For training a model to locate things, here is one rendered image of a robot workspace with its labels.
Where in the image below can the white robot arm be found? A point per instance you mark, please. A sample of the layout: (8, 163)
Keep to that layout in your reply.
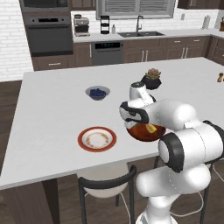
(180, 113)

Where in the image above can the grey bowl with blue inside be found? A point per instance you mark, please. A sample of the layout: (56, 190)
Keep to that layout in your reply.
(97, 93)

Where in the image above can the yellow lemon wedge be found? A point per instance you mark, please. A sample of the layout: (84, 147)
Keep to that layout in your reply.
(151, 128)

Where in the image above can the red-rimmed white plate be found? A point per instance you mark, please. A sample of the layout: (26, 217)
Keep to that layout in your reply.
(96, 139)

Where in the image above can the dark red plate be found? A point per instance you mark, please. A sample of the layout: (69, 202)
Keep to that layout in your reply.
(140, 134)

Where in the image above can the succulent in black pot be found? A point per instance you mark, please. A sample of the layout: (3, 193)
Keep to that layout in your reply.
(151, 80)

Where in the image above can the grey dishwasher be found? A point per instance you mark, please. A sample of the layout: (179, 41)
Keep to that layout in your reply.
(107, 54)

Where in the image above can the brown base cupboards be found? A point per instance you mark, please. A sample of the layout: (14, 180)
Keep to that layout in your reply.
(58, 61)
(163, 49)
(217, 50)

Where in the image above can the white soap bottle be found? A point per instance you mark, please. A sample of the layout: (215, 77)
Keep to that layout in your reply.
(113, 29)

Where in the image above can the dark sink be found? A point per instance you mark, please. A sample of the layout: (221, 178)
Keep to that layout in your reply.
(141, 34)

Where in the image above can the silver coffee machine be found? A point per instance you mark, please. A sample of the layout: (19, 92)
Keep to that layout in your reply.
(81, 26)

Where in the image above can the black tap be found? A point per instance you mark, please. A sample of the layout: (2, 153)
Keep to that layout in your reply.
(139, 24)

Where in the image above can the window with grey blinds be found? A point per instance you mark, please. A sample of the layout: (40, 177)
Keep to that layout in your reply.
(137, 8)

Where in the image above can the brown pepper shaker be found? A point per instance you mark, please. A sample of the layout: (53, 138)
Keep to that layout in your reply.
(220, 78)

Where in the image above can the black microwave oven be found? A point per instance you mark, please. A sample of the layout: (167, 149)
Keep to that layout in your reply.
(43, 4)

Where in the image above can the white paper towel roll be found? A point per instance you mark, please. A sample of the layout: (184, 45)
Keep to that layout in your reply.
(206, 22)

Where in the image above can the brown knife block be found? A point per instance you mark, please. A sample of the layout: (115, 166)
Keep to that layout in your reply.
(222, 25)

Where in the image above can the black wall oven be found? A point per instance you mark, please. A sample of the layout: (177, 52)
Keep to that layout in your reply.
(48, 36)

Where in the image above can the brown wall cupboards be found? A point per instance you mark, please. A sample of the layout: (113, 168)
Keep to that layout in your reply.
(201, 3)
(83, 4)

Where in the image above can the grey wall socket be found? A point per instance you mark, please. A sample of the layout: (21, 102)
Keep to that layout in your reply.
(182, 16)

